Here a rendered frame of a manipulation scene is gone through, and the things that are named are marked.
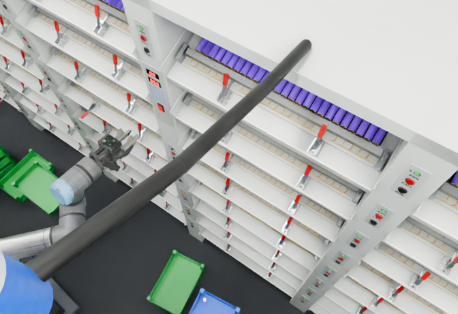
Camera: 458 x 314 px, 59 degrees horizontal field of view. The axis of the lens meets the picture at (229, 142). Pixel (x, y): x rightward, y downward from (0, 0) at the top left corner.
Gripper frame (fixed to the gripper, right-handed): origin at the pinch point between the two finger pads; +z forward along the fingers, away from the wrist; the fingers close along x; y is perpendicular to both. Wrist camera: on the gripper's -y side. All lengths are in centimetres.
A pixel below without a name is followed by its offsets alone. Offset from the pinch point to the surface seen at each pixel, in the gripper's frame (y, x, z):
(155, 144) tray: -6.3, -6.8, 5.8
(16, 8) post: 40, 45, -4
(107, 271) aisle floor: -109, 10, -24
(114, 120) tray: -6.8, 15.8, 5.1
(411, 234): 35, -100, 0
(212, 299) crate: -66, -54, -14
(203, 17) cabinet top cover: 77, -38, -10
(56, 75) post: 3.2, 45.1, 3.0
